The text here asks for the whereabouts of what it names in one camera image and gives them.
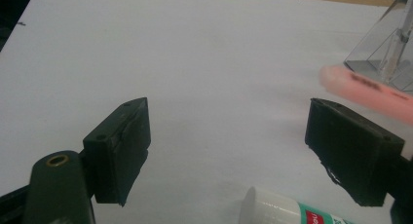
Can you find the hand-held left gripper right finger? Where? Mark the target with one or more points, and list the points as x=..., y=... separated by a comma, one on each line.
x=350, y=152

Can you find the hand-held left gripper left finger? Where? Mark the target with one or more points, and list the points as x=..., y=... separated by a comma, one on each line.
x=121, y=152

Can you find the clear plastic desk organizer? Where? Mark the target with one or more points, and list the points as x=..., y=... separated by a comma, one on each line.
x=386, y=45

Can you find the pink orange highlighter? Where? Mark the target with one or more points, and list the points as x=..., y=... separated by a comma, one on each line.
x=367, y=89

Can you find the white green glue stick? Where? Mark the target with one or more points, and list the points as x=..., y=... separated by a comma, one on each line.
x=276, y=207

